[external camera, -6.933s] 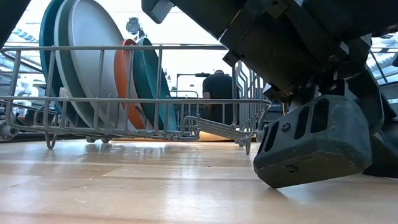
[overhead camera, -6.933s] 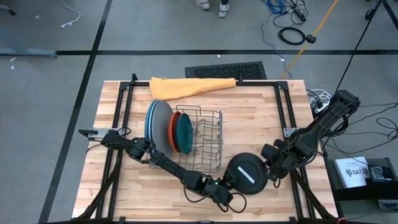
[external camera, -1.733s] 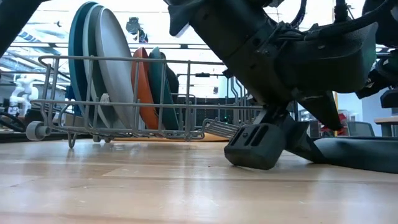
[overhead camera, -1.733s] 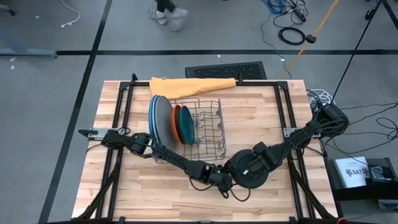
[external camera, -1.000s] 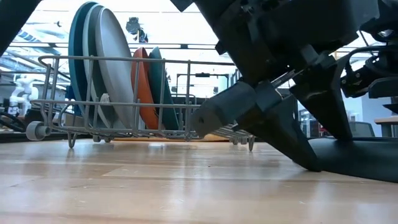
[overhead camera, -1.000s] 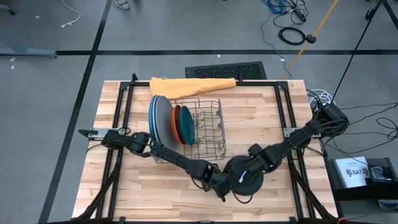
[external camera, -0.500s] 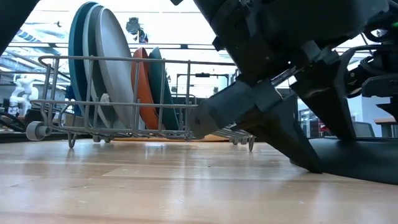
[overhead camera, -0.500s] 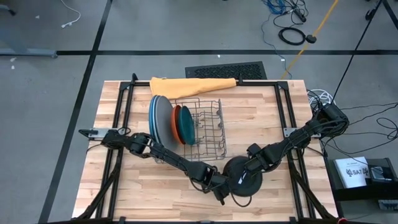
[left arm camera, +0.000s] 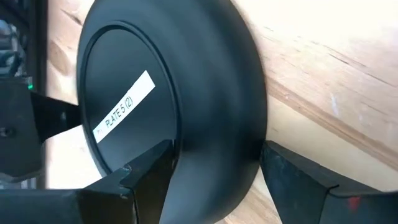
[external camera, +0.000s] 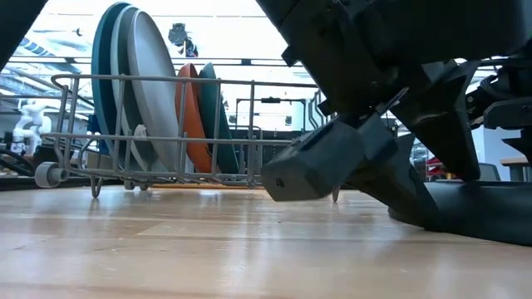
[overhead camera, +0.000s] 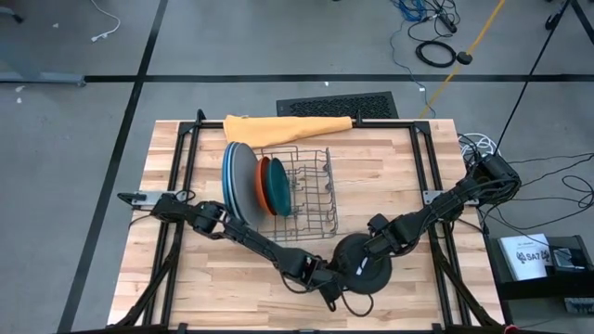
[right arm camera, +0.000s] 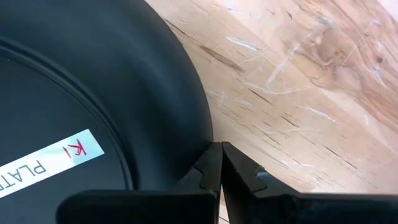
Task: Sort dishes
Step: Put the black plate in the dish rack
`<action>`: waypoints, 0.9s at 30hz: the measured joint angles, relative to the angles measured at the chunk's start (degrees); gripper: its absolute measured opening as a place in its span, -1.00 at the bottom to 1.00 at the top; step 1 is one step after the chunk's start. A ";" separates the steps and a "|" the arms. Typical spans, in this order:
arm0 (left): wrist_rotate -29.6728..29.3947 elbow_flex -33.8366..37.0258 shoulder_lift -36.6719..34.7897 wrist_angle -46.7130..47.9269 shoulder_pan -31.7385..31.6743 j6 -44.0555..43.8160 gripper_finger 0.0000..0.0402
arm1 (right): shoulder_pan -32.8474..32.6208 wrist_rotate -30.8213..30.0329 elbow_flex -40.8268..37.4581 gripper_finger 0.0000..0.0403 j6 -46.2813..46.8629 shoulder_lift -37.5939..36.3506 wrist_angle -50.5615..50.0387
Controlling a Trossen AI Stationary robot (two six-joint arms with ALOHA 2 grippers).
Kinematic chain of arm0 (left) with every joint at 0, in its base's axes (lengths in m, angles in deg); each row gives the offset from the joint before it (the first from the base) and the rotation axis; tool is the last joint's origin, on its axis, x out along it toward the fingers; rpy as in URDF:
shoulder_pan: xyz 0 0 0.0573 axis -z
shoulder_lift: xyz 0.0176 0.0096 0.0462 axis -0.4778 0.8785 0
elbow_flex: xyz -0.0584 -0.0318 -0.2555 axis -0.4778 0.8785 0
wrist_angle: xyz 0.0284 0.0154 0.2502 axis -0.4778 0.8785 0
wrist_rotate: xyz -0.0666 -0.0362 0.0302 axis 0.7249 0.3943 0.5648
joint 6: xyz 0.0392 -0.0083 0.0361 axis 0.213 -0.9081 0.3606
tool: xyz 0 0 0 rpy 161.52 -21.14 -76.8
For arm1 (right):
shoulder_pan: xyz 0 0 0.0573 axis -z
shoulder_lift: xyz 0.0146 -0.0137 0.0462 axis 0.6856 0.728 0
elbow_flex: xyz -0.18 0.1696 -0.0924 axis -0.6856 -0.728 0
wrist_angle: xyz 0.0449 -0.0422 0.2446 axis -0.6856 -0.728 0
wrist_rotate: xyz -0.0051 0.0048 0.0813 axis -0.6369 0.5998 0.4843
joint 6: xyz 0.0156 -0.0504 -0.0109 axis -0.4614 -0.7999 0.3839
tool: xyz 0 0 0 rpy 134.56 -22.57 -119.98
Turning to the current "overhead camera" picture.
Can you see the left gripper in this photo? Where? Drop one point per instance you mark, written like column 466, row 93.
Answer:
column 313, row 273

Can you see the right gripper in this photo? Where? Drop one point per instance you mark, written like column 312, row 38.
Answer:
column 394, row 236

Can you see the small black plate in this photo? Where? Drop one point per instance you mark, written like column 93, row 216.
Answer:
column 371, row 278

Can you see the small dark teal plate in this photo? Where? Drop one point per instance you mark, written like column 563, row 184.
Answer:
column 278, row 188

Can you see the small orange plate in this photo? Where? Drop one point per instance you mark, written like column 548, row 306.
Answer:
column 259, row 185

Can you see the large grey plate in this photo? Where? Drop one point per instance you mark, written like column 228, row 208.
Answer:
column 246, row 185

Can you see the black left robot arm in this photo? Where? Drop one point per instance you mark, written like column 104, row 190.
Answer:
column 250, row 239

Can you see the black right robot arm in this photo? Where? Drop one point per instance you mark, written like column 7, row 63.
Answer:
column 436, row 209

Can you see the grey metal mounting plate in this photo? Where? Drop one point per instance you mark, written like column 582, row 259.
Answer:
column 429, row 197
column 139, row 198

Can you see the orange cloth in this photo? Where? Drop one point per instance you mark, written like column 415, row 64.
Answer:
column 278, row 130

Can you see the white printed booklet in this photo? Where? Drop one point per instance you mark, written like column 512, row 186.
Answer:
column 526, row 257

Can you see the black side stand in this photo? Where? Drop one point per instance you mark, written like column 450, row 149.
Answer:
column 533, row 290

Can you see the black device with sticker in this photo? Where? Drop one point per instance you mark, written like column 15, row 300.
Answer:
column 568, row 260

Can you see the grey flat device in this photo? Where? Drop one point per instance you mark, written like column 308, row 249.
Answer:
column 580, row 304

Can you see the black power strip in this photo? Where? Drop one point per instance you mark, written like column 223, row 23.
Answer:
column 448, row 21

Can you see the black slanted pole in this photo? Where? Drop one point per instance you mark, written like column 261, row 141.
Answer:
column 533, row 69

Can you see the black thin stand leg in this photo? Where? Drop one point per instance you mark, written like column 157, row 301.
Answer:
column 582, row 14

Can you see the grey table base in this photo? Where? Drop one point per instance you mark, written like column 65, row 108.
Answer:
column 28, row 76

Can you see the office chair base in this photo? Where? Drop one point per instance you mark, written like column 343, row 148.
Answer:
column 17, row 19

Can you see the black metal table frame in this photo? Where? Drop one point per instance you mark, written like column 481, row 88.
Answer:
column 390, row 124

